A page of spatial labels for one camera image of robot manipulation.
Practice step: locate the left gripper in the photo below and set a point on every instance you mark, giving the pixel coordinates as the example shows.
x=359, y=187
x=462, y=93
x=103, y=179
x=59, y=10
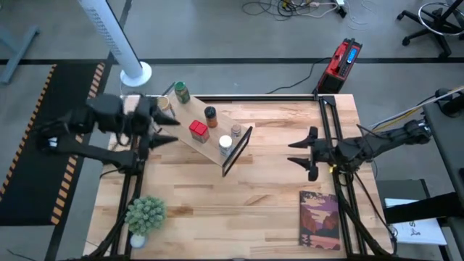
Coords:
x=143, y=119

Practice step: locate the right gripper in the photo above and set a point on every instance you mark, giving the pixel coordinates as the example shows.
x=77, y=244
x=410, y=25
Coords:
x=328, y=154

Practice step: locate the tan lid spice jar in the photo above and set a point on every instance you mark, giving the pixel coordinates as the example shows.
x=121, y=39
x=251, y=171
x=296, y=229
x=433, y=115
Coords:
x=164, y=102

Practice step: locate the red lid paprika tin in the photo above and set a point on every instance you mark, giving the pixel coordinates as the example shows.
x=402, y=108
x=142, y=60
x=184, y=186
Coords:
x=198, y=128

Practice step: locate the green lid spice jar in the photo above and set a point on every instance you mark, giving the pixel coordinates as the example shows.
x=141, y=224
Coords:
x=181, y=88

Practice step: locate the orange spice bottle black lid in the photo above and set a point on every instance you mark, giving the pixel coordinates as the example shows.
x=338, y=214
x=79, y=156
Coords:
x=210, y=112

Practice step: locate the white lid spice jar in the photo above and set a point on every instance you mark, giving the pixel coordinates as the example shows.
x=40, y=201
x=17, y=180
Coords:
x=225, y=140

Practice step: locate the small glass spice jar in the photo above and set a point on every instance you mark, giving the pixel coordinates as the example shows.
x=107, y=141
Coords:
x=236, y=128

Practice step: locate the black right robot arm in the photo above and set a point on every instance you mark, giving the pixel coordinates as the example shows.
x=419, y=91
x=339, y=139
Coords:
x=380, y=141

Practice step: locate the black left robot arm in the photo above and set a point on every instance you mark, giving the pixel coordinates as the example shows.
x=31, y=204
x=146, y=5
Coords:
x=105, y=112

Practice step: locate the yellow gripper tag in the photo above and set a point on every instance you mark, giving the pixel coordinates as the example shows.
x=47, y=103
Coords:
x=331, y=169

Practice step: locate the white pole stand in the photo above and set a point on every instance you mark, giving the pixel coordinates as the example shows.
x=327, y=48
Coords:
x=137, y=78

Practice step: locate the landscape cover book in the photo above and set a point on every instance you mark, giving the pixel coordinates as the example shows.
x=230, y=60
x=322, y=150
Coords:
x=319, y=221

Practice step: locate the green potted artificial plant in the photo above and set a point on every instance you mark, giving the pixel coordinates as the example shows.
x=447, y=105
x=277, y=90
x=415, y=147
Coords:
x=145, y=214

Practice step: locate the red black power station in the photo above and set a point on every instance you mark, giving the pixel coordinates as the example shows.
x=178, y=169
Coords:
x=339, y=65

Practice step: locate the white printed paper sheet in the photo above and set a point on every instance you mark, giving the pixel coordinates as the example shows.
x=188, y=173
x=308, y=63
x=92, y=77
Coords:
x=417, y=232

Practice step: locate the black hazard striped floor mat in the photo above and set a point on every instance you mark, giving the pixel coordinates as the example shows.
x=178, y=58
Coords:
x=36, y=174

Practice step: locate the dark grey desk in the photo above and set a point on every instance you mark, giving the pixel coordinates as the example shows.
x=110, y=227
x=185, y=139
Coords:
x=446, y=145

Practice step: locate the black power strip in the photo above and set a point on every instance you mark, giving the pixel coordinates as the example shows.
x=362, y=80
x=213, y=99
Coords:
x=340, y=9

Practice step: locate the grey desk foot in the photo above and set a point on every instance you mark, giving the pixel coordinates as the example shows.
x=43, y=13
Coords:
x=18, y=54

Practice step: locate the black office chair base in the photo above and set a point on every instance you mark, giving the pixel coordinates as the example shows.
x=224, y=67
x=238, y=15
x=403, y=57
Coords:
x=436, y=32

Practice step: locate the wooden shelf black metal frame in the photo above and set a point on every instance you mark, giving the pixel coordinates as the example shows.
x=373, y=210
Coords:
x=192, y=110

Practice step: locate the black metal table frame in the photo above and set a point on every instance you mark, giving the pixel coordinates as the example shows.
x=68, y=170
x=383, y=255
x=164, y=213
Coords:
x=253, y=98

